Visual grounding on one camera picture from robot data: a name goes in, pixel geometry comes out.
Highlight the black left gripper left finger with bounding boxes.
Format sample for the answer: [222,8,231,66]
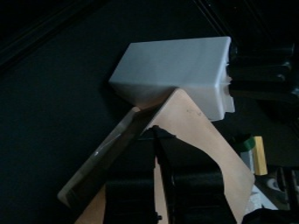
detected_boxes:
[105,125,159,224]

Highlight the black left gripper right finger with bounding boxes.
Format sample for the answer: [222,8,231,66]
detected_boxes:
[154,125,238,224]

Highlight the speckled white toy panel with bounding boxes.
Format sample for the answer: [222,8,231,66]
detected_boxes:
[245,183,279,212]

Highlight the yellow flat block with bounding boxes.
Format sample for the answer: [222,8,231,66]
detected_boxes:
[251,136,269,176]

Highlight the green toy block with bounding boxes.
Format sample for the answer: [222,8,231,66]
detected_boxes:
[235,135,258,152]

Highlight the white toy appliance box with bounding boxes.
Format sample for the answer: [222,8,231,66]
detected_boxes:
[107,36,238,122]

